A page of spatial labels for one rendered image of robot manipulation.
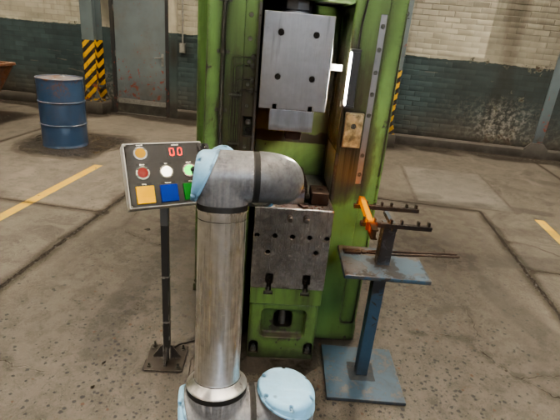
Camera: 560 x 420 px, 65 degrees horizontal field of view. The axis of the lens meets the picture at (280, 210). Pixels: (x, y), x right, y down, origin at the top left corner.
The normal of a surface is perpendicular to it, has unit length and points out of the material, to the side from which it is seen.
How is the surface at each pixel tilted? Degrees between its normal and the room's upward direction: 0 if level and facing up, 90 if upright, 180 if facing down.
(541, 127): 90
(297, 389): 5
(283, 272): 90
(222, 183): 81
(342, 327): 90
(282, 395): 5
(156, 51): 90
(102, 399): 0
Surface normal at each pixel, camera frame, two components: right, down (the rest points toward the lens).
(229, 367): 0.56, 0.22
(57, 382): 0.08, -0.92
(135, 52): -0.14, 0.36
